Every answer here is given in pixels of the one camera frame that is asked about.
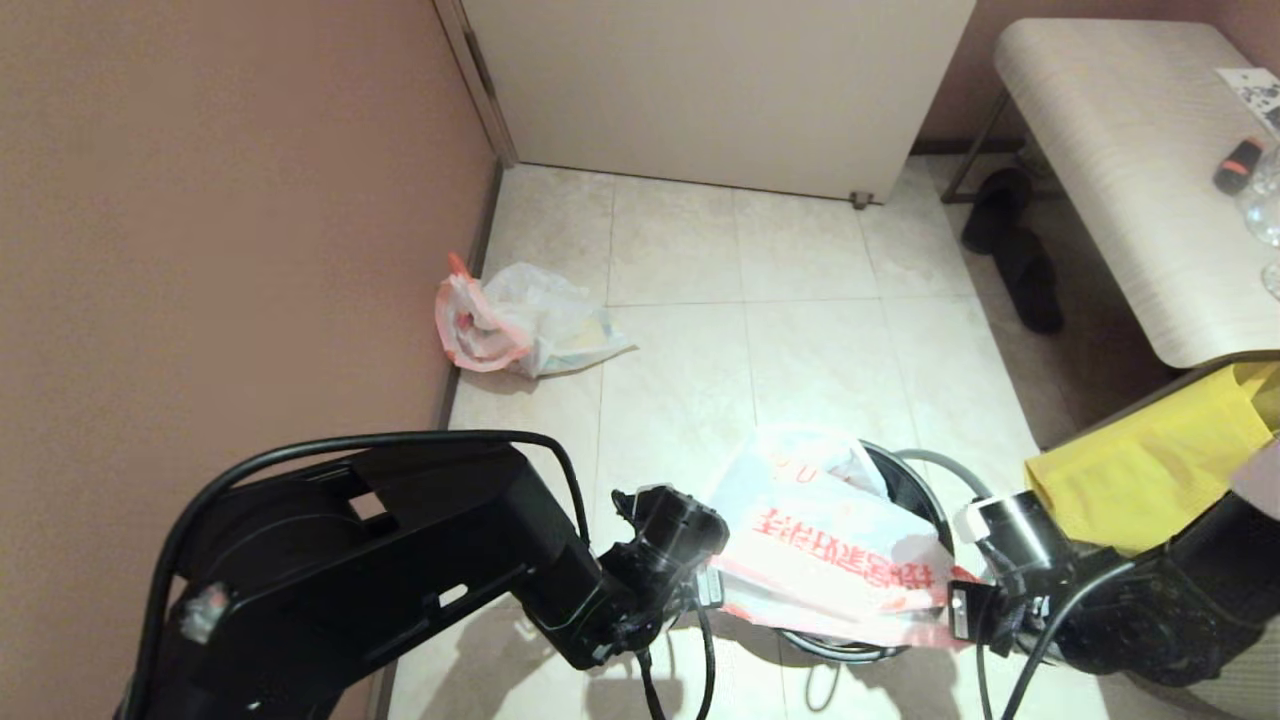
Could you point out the black round trash bin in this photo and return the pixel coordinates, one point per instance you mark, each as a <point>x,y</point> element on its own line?
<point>905,490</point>

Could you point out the black slipper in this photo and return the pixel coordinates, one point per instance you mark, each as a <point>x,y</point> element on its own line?
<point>997,208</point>
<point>1035,288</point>

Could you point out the clear wine glass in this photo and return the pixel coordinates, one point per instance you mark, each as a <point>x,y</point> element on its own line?
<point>1264,212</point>
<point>1272,282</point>

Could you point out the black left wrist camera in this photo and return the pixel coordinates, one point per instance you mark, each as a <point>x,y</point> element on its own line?
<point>675,530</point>

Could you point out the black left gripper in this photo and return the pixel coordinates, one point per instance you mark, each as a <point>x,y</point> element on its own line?
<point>650,600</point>

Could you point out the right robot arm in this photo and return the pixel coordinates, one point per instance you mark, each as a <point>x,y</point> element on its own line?
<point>1190,610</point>

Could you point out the grey skirting board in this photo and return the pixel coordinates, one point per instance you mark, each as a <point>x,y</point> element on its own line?
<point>470,290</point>

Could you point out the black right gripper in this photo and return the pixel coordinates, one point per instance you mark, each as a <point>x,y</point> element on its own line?
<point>1010,620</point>

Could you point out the white leaflet with blue print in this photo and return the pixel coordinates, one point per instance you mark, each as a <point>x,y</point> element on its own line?
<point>1254,92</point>

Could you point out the beige door frame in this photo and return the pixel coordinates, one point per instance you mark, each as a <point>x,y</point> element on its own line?
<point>478,80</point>

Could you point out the white red-printed trash bag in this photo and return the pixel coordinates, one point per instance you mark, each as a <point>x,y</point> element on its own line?
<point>820,540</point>
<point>530,320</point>

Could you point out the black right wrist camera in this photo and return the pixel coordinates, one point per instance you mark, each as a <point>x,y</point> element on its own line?
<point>1015,530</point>

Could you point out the light woodgrain desk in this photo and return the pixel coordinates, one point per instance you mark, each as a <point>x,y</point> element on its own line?
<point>1130,150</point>

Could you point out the white door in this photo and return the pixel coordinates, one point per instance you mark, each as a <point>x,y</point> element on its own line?
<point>720,90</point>

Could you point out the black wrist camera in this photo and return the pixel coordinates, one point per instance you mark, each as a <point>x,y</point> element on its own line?
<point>675,530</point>
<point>1015,530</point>

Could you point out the black marker with red band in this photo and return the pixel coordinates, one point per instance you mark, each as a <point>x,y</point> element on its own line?
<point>1237,166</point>

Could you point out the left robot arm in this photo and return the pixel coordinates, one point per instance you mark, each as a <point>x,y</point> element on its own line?
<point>350,590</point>

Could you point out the yellow fabric bag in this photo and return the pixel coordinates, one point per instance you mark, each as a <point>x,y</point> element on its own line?
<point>1150,470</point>

